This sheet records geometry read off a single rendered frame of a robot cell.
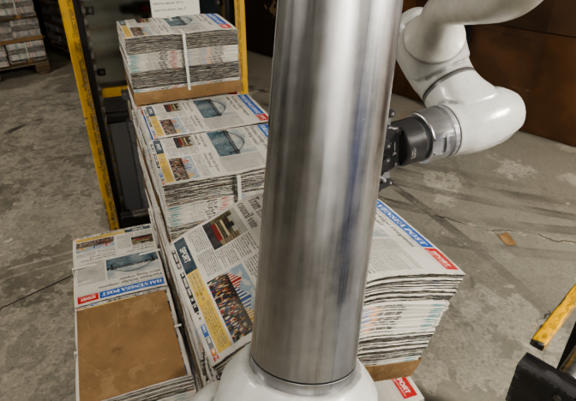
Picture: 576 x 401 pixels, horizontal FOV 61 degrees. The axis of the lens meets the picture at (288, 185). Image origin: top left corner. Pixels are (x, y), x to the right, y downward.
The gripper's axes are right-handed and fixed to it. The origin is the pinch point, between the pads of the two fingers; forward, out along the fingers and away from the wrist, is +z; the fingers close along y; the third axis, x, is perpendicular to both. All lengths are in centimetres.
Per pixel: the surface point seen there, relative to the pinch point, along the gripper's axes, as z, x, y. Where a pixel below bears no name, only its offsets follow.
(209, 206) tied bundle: 7, 46, 31
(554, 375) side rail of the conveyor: -46, -18, 54
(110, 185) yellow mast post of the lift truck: 31, 159, 76
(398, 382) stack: -14, -8, 49
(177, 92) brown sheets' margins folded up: 0, 104, 19
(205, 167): 5, 52, 23
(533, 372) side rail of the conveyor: -43, -16, 54
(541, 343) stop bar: -49, -12, 53
